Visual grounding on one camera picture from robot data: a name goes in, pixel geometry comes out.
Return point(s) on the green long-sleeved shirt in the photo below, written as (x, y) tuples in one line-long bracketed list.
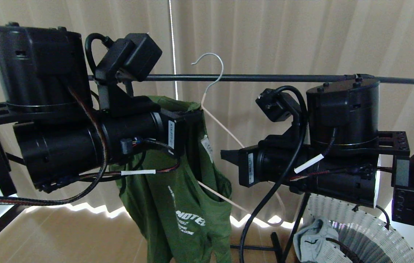
[(156, 204)]

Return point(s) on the black clothes rack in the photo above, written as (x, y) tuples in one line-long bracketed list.
[(265, 77)]

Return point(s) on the white laundry basket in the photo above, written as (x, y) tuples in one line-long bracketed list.
[(367, 233)]

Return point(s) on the pink clothes hanger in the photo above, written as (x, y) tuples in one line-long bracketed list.
[(203, 101)]

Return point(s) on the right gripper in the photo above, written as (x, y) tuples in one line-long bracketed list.
[(338, 182)]

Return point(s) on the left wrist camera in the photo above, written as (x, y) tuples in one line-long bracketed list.
[(134, 54)]

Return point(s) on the beige curtain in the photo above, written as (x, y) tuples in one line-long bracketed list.
[(302, 36)]

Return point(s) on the pale grey shorts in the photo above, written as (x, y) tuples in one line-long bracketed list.
[(314, 237)]

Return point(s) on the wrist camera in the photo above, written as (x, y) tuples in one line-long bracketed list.
[(276, 106), (134, 54)]

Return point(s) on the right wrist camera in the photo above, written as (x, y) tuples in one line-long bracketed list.
[(276, 106)]

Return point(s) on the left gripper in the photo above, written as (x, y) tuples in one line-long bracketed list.
[(83, 146)]

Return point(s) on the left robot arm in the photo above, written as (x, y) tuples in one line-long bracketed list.
[(35, 65)]

